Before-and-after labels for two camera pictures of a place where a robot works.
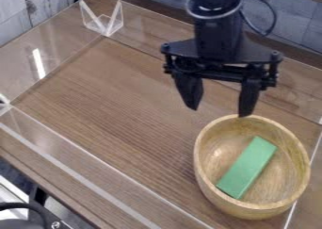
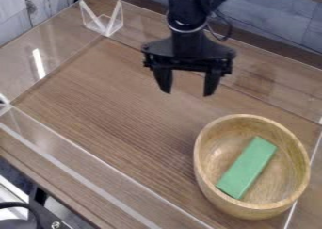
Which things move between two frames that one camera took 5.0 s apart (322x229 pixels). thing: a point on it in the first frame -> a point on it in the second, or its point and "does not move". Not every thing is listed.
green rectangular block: x=247 y=167 does not move
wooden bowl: x=283 y=180 does not move
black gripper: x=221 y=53 -> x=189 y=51
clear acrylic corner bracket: x=104 y=24 does not move
